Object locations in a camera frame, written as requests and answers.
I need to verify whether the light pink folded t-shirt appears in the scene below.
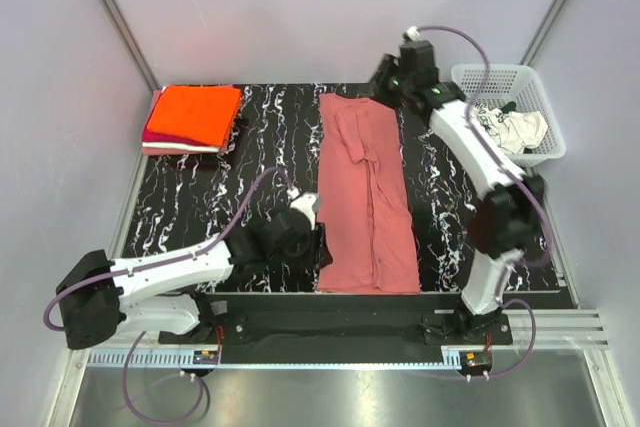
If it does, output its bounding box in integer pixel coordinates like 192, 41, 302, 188
141, 89, 221, 156

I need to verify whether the white printed t-shirt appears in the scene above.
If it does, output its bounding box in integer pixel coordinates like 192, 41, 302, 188
472, 101, 548, 155

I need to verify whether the aluminium frame rail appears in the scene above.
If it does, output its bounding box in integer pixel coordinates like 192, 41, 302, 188
64, 309, 612, 353

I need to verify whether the white slotted cable duct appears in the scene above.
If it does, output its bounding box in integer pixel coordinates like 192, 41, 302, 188
88, 346, 461, 371

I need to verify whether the salmon pink t-shirt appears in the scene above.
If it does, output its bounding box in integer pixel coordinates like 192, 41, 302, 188
317, 93, 421, 295

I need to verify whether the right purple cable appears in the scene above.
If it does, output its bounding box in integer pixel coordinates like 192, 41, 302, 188
414, 24, 555, 381

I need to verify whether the orange folded t-shirt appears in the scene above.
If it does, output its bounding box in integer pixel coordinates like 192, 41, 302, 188
146, 85, 243, 147

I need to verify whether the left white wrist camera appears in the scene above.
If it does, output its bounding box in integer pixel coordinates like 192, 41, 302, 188
287, 187, 322, 228

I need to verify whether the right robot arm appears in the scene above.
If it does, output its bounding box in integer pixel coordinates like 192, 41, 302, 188
369, 33, 545, 344

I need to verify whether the white plastic basket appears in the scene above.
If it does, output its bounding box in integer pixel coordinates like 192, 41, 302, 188
451, 64, 566, 168

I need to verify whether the purple cable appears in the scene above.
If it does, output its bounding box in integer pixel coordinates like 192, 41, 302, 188
42, 166, 299, 423
414, 24, 555, 381

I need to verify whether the black marble pattern mat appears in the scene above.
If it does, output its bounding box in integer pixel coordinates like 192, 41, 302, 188
97, 81, 574, 294

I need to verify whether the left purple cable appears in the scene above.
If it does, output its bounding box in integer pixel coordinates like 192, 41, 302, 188
42, 166, 299, 423

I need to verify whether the crimson folded t-shirt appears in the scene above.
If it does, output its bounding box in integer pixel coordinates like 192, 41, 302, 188
141, 90, 202, 146

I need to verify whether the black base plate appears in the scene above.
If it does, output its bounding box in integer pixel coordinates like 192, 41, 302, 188
159, 294, 513, 368

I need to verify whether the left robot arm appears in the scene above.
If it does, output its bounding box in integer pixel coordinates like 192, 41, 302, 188
54, 207, 332, 350

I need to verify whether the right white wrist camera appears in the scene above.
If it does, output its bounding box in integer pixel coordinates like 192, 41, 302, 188
403, 26, 422, 43

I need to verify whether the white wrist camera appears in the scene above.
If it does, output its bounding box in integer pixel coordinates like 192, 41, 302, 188
287, 187, 322, 228
403, 26, 422, 43

